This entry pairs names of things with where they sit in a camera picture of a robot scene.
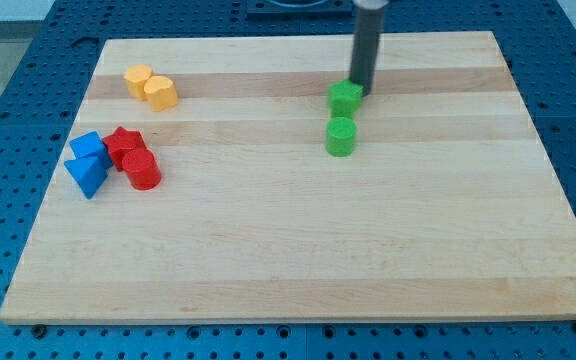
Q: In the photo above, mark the green star block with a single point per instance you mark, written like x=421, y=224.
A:
x=344, y=98

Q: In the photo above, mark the blue triangle block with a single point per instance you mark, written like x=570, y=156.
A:
x=88, y=173

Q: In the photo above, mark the red cylinder block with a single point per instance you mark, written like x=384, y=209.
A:
x=142, y=169

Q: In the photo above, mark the yellow hexagon block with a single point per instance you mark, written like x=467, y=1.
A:
x=135, y=78

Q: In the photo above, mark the wooden board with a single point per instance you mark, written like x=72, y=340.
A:
x=448, y=210

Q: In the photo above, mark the red star block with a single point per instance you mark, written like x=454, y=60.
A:
x=121, y=142

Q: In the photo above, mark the green cylinder block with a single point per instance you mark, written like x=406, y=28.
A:
x=340, y=136

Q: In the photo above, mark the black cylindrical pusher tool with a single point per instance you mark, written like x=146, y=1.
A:
x=369, y=22

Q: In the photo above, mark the yellow heart block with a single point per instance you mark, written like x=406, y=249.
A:
x=161, y=93

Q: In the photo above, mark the blue cube block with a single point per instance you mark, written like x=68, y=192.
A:
x=91, y=145

